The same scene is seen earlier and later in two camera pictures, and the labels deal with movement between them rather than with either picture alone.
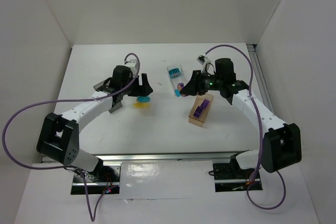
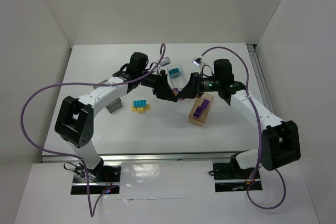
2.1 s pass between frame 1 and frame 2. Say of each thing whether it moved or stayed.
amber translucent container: stayed
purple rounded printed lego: moved
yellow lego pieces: moved
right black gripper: stayed
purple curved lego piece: stayed
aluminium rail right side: stayed
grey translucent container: stayed
